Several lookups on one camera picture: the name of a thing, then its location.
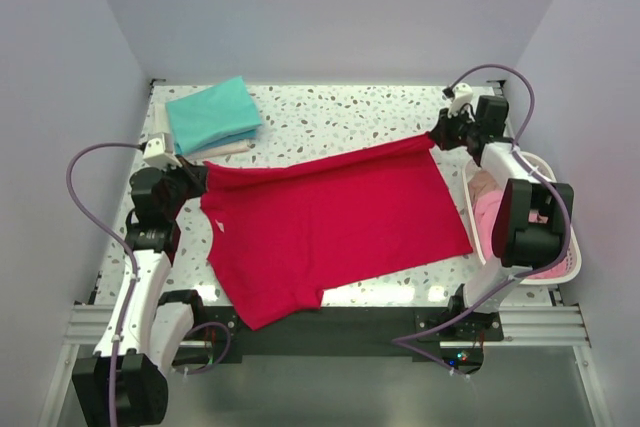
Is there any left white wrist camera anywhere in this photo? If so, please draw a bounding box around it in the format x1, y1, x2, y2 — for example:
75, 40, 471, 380
142, 132, 181, 170

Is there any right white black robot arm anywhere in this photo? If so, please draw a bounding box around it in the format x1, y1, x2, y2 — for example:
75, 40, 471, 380
424, 85, 574, 340

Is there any folded teal t shirt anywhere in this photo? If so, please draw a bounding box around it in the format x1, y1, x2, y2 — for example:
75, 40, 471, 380
165, 76, 262, 156

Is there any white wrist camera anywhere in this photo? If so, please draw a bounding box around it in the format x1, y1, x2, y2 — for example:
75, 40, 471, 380
142, 132, 181, 170
442, 82, 473, 118

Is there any beige t shirt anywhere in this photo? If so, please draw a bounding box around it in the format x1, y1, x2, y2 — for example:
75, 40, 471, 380
468, 170, 501, 204

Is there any folded cream t shirt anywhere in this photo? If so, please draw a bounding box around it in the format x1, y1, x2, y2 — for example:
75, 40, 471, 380
147, 104, 250, 161

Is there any red t shirt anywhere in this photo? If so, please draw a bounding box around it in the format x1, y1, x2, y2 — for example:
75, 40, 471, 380
201, 135, 472, 330

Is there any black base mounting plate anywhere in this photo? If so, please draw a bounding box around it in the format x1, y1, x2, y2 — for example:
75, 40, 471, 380
172, 307, 504, 371

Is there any pink t shirt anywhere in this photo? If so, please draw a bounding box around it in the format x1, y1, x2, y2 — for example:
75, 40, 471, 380
473, 190, 568, 280

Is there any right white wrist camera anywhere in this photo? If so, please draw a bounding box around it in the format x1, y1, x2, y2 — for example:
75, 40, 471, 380
442, 82, 473, 118

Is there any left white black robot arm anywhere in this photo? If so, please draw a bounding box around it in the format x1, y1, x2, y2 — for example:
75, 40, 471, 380
72, 160, 207, 426

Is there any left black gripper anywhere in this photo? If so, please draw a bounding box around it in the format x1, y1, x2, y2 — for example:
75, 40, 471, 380
158, 154, 208, 220

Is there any white plastic laundry basket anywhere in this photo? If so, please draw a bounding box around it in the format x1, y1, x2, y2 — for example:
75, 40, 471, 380
460, 152, 582, 286

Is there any aluminium frame rail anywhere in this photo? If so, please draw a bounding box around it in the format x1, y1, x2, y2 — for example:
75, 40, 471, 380
63, 305, 590, 347

